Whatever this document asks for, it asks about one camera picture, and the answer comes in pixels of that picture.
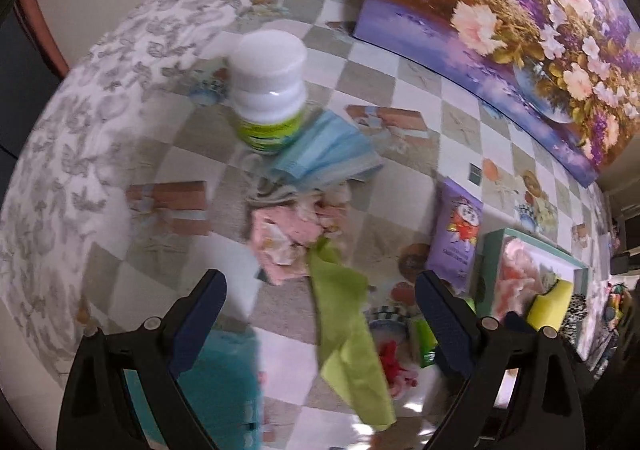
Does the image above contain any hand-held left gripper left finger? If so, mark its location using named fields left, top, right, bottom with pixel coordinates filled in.
left=56, top=269, right=228, bottom=450

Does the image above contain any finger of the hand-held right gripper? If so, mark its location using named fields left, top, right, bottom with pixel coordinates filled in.
left=505, top=311, right=535, bottom=331

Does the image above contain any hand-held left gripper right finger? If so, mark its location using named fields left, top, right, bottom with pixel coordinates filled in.
left=415, top=270, right=587, bottom=450

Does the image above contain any yellow sponge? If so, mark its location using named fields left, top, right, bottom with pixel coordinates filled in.
left=525, top=279, right=575, bottom=331

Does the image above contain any pink fluffy cloth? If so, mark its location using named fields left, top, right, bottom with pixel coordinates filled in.
left=495, top=237, right=558, bottom=325

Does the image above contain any black and white spotted cloth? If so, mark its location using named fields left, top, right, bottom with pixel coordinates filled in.
left=560, top=292, right=591, bottom=361

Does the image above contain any teal tray with white inside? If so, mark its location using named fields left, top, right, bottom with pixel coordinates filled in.
left=472, top=228, right=591, bottom=366

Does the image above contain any light green cloth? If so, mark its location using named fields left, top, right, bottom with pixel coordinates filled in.
left=305, top=240, right=398, bottom=431

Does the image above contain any pink floral cloth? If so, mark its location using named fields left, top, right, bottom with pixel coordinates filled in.
left=250, top=182, right=351, bottom=285

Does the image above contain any green drink carton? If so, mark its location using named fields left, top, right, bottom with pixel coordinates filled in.
left=410, top=317, right=441, bottom=368

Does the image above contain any red white floral cloth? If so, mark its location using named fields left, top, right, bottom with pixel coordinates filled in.
left=377, top=340, right=421, bottom=401

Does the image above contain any teal cloth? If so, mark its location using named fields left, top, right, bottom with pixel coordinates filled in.
left=122, top=327, right=263, bottom=450

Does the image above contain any basket of small clutter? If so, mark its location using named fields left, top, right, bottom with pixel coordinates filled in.
left=602, top=280, right=638, bottom=346

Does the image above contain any purple snack packet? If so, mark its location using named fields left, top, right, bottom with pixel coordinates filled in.
left=426, top=177, right=485, bottom=295

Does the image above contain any grey cloth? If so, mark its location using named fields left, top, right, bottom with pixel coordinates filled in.
left=245, top=182, right=311, bottom=208

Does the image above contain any blue face mask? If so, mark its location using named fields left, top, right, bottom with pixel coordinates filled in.
left=270, top=110, right=383, bottom=185

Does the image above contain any white bottle with green label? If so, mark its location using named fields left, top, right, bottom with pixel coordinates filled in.
left=227, top=30, right=308, bottom=155

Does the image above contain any flower painting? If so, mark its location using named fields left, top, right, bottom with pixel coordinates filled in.
left=352, top=0, right=640, bottom=188

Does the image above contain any reddish brown wooden frame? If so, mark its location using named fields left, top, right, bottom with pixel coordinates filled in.
left=14, top=0, right=71, bottom=80

